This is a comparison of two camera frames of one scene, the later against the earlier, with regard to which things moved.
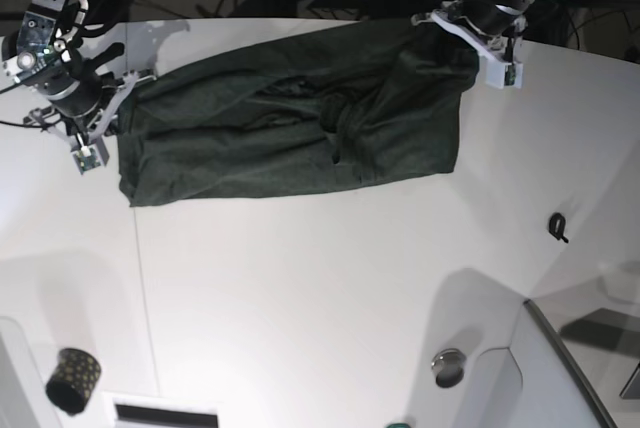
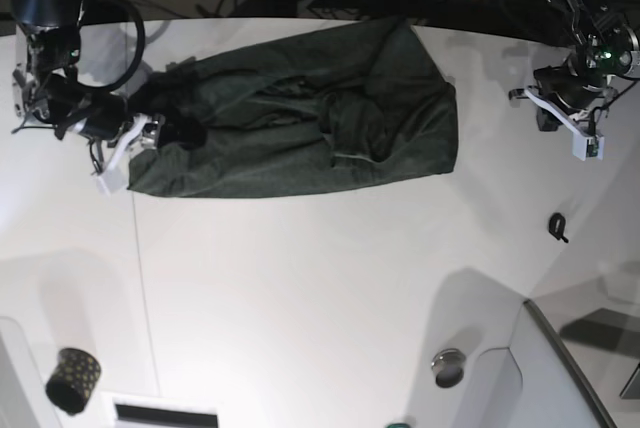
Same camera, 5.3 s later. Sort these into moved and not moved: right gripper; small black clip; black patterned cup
Moved: right gripper
Not moved: black patterned cup; small black clip
